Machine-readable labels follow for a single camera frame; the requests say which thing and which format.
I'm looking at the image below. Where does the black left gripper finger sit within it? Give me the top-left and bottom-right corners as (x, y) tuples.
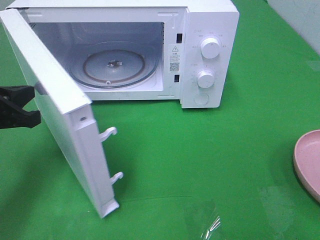
(0, 99), (41, 129)
(0, 85), (35, 113)

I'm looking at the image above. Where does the white microwave door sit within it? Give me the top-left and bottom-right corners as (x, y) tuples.
(0, 9), (123, 218)

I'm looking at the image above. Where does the round door release button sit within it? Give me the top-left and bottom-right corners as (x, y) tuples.
(194, 93), (210, 106)

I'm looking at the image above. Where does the white timer knob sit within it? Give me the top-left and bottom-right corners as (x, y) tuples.
(196, 70), (216, 89)

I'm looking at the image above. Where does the white power knob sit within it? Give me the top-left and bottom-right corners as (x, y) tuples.
(200, 37), (221, 59)

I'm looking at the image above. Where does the pink round plate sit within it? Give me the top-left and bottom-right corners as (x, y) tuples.
(293, 129), (320, 203)

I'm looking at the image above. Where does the glass microwave turntable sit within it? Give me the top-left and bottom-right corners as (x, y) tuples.
(68, 41), (162, 89)

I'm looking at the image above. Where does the white microwave oven body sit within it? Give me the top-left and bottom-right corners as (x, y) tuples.
(4, 0), (240, 108)

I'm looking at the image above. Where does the green table cloth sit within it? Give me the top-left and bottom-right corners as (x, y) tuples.
(0, 0), (320, 240)

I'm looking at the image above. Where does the clear tape strip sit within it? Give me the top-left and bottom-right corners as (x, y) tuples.
(200, 215), (221, 240)

